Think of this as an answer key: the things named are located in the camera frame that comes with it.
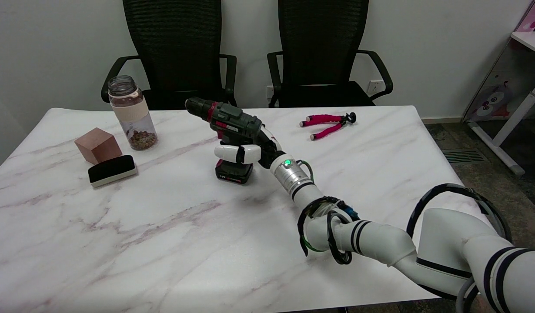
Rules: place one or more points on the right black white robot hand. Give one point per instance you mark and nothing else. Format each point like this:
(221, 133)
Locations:
(250, 154)

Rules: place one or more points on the green red power screwdriver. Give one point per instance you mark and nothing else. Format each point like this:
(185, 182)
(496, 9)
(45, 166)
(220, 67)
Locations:
(232, 122)

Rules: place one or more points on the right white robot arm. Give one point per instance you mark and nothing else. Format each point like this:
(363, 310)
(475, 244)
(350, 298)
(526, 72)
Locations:
(380, 241)

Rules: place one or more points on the pink flexible mini tripod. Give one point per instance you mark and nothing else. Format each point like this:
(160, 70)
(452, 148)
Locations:
(326, 118)

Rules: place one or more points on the glass jar with nuts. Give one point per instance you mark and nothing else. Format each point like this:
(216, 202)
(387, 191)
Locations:
(135, 115)

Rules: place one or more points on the black mesh office chair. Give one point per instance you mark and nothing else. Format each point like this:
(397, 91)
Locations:
(322, 48)
(174, 48)

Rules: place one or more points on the black whiteboard eraser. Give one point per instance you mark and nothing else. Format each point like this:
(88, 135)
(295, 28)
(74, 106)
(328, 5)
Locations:
(111, 168)

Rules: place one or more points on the brown wooden cube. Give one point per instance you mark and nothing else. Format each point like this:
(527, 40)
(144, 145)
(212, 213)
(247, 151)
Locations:
(98, 145)

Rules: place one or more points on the metal floor vent grille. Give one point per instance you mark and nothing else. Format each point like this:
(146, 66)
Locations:
(464, 155)

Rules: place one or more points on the white desk with cartoon panel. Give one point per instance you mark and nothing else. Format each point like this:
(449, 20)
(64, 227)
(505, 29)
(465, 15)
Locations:
(522, 112)

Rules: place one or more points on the white wall power outlet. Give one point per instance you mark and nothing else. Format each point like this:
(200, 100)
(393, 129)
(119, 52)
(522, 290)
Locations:
(375, 86)
(269, 92)

